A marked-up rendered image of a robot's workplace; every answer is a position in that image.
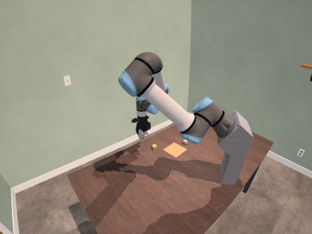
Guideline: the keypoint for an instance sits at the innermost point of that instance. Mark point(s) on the peach mat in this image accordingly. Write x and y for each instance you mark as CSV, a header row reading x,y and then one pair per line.
x,y
175,150

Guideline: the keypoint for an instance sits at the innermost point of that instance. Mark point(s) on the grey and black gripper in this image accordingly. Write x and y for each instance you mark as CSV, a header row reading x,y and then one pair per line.
x,y
143,123

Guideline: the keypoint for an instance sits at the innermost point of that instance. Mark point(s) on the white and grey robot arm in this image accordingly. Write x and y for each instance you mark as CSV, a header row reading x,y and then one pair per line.
x,y
136,80

